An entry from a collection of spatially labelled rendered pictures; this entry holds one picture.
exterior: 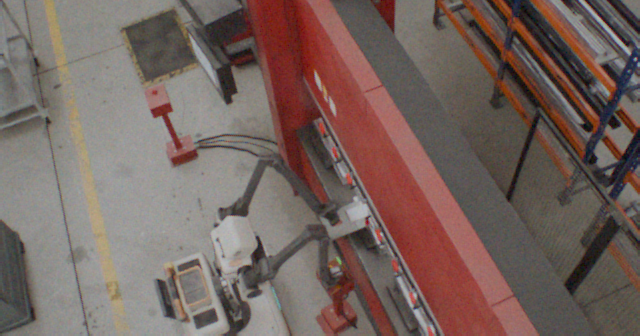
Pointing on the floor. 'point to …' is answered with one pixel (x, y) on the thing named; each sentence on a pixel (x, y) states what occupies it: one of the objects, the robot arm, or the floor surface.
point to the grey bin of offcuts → (13, 282)
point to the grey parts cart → (17, 73)
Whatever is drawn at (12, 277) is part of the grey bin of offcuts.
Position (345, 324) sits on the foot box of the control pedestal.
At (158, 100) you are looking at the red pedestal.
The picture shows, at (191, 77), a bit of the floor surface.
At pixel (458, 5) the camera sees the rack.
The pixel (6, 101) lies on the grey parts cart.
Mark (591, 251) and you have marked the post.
